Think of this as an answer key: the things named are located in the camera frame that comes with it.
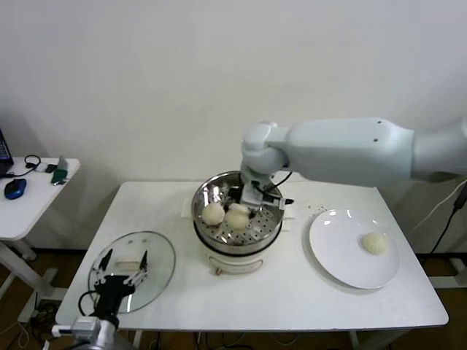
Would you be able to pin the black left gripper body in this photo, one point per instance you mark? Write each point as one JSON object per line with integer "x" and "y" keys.
{"x": 115, "y": 286}

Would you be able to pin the perforated steel steamer basket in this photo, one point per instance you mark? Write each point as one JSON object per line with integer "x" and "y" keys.
{"x": 266, "y": 228}

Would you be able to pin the small white adapter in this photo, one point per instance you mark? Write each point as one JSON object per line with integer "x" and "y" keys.
{"x": 43, "y": 168}

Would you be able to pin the white steamed baozi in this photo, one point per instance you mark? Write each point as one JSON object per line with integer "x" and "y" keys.
{"x": 374, "y": 243}
{"x": 212, "y": 215}
{"x": 235, "y": 220}

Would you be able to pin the dark laptop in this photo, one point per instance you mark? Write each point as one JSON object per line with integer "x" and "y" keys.
{"x": 3, "y": 156}

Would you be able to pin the blue computer mouse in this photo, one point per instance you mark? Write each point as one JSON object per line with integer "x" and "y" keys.
{"x": 15, "y": 189}

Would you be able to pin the scattered dark crumbs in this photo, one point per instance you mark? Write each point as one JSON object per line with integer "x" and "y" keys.
{"x": 321, "y": 208}

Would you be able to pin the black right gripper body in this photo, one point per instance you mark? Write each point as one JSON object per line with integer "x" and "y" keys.
{"x": 234, "y": 196}

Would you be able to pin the floor power strip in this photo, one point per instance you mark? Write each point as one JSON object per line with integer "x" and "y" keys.
{"x": 47, "y": 307}

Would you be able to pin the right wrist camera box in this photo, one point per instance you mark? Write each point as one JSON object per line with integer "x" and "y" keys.
{"x": 271, "y": 201}

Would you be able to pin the round glass lid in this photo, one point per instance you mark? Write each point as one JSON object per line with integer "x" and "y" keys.
{"x": 157, "y": 248}

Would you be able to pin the large white plate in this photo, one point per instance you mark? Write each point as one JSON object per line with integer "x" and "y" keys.
{"x": 335, "y": 248}

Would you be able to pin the green circuit board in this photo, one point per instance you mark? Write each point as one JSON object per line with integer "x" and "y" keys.
{"x": 60, "y": 171}

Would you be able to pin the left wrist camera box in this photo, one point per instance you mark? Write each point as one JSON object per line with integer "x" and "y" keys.
{"x": 85, "y": 325}

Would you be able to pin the white electric cooker pot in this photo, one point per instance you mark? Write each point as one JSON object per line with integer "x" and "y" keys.
{"x": 233, "y": 264}

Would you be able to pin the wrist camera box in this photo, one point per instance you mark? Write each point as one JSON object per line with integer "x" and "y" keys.
{"x": 271, "y": 201}
{"x": 85, "y": 325}

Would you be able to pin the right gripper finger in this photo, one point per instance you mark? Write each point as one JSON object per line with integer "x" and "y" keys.
{"x": 255, "y": 212}
{"x": 233, "y": 208}

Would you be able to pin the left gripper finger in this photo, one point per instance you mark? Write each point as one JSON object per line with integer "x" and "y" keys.
{"x": 144, "y": 262}
{"x": 106, "y": 260}

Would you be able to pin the small black device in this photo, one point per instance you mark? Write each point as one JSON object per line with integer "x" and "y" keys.
{"x": 51, "y": 168}

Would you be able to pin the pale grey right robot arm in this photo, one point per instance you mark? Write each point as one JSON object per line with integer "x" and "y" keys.
{"x": 346, "y": 149}

